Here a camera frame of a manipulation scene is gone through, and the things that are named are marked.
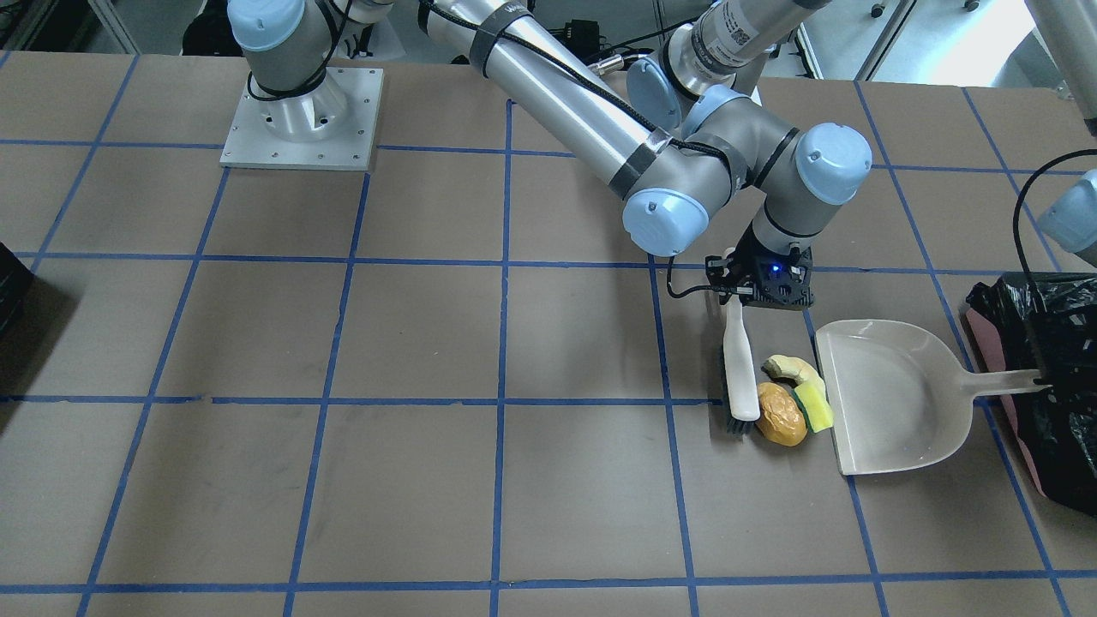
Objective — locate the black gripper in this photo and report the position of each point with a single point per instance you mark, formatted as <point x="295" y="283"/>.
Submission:
<point x="725" y="272"/>

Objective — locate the pale yellow peel piece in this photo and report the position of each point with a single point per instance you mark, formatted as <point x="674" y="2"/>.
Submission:
<point x="795" y="369"/>

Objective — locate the white hand brush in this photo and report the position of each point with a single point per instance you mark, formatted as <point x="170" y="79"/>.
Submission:
<point x="738" y="371"/>

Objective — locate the brown potato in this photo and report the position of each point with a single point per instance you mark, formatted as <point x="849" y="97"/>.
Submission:
<point x="781" y="421"/>

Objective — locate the yellow green sponge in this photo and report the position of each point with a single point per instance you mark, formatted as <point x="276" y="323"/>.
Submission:
<point x="814" y="407"/>

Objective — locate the beige plastic dustpan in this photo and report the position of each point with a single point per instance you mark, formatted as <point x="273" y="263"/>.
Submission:
<point x="901" y="399"/>

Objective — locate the bin black bag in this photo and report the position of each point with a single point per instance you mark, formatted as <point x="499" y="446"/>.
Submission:
<point x="16" y="281"/>
<point x="1045" y="322"/>

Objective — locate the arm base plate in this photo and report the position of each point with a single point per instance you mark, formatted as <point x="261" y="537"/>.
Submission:
<point x="331" y="129"/>

